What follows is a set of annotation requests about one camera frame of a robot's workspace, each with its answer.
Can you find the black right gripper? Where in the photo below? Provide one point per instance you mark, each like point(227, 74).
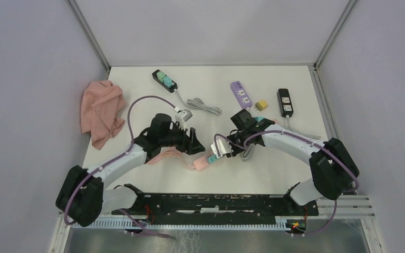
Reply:
point(229, 139)

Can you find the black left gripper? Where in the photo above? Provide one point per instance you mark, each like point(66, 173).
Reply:
point(190, 145)

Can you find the pink power strip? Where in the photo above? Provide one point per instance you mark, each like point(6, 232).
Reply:
point(200, 163)

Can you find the teal charger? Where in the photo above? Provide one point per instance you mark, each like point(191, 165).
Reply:
point(211, 159)
point(160, 76)

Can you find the teal usb charger plug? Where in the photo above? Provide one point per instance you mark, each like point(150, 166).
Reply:
point(259, 118)

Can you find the yellow usb charger plug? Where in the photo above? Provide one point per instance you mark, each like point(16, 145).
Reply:
point(261, 105)

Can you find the purple power strip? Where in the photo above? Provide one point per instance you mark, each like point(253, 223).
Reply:
point(241, 95)

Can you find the black power strip white sockets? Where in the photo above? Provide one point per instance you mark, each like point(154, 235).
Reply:
point(285, 103)

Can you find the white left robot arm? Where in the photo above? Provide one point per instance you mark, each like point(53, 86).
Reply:
point(84, 194)

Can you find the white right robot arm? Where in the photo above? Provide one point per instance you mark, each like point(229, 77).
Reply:
point(333, 171)

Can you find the black power strip far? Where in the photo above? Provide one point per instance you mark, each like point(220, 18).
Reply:
point(170, 90)

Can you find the pink cloth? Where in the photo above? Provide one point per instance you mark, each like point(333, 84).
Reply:
point(99, 113)

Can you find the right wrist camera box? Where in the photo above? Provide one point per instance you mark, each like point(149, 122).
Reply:
point(221, 147)

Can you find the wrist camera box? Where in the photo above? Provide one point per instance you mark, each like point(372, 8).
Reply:
point(221, 147)
point(182, 116)

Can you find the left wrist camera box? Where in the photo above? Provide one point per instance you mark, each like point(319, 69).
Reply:
point(182, 116)

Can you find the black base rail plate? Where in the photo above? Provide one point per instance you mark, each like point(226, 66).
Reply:
point(216, 209)

